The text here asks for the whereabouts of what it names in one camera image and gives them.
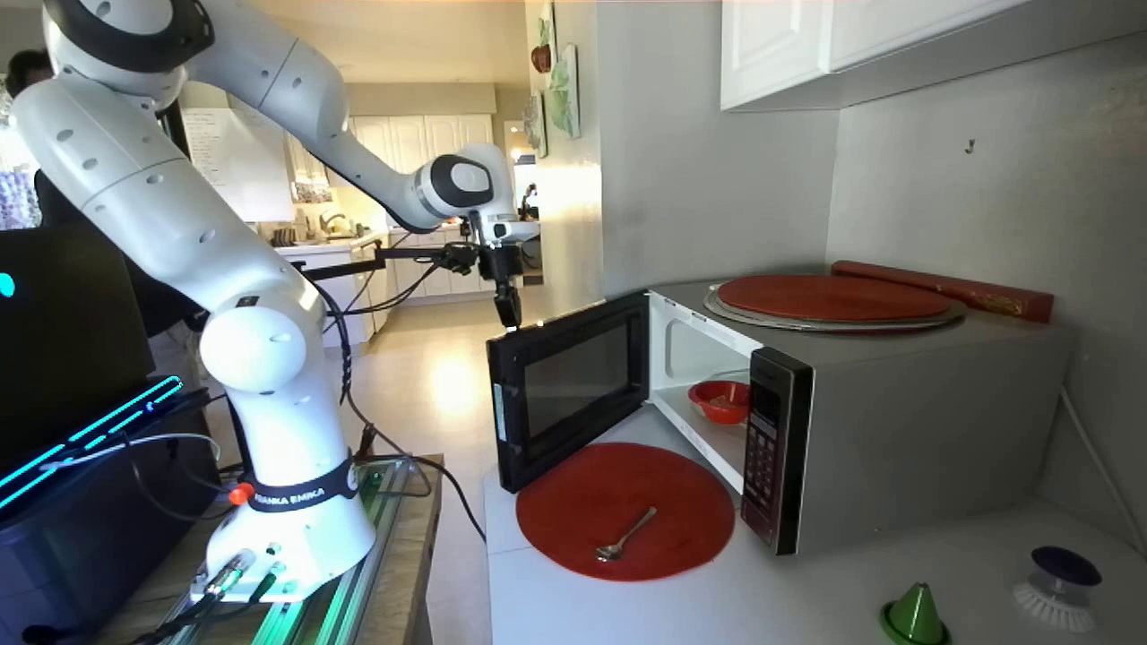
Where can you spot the black case with cyan strips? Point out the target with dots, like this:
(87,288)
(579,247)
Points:
(96,540)

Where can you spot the red plate with utensil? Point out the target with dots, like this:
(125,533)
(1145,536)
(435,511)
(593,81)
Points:
(621,508)

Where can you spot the silver metal spoon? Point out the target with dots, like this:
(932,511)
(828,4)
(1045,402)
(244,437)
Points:
(624,540)

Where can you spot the brown rolled mat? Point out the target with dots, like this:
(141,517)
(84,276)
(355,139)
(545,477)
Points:
(955,292)

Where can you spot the white wall cabinet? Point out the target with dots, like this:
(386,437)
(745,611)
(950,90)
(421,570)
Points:
(861,42)

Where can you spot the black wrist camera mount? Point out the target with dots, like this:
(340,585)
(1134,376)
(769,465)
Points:
(458,257)

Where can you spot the person in plaid shirt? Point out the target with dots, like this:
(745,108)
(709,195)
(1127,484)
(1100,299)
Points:
(20,179)

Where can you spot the round red board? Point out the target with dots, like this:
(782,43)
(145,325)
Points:
(837,326)

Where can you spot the silver microwave oven body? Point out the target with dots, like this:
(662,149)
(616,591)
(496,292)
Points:
(932,431)

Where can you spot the green plastic funnel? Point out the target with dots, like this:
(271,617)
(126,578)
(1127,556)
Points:
(916,614)

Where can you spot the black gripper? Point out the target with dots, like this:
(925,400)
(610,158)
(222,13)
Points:
(501,251)

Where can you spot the black monitor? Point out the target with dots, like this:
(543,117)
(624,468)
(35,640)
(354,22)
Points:
(59,347)

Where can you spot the framed wall picture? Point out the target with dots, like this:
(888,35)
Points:
(560,95)

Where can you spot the glass top robot table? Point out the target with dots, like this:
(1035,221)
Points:
(383,574)

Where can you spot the red bowl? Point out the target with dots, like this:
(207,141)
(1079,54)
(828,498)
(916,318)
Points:
(717,402)

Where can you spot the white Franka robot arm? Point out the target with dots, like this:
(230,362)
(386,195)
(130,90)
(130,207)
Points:
(145,202)

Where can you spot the black microwave door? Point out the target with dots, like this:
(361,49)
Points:
(575,381)

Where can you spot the red round mat on tray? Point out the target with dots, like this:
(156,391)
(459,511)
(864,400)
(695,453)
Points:
(828,299)

